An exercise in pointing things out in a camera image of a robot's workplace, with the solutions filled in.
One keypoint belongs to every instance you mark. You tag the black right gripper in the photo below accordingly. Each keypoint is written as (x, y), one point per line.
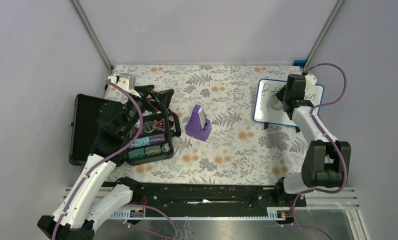
(280, 94)

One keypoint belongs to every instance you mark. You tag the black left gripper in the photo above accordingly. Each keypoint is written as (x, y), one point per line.
(163, 97)

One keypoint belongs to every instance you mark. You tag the silver mesh sponge eraser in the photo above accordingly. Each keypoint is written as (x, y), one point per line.
(275, 103)

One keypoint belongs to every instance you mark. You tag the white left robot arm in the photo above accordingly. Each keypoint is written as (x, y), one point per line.
(76, 218)

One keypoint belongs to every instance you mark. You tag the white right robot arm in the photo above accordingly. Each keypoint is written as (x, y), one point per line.
(326, 163)

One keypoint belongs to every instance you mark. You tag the blue framed whiteboard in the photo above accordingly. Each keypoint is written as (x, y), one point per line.
(264, 113)

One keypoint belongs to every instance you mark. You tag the black poker chip case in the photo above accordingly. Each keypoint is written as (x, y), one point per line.
(101, 127)

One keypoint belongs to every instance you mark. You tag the purple wedge stand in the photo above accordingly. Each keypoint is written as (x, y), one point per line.
(199, 126)

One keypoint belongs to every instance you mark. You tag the floral table mat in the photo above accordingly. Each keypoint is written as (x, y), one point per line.
(220, 142)

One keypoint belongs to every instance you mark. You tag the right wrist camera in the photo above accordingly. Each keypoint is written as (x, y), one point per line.
(310, 81)

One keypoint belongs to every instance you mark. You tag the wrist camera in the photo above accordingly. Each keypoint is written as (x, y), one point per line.
(310, 81)
(125, 81)

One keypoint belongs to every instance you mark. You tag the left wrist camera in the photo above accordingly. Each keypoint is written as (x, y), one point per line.
(125, 81)

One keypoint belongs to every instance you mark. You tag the blue corner bracket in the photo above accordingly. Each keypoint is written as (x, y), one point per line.
(299, 63)

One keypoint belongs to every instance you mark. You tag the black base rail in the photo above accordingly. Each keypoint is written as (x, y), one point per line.
(178, 200)

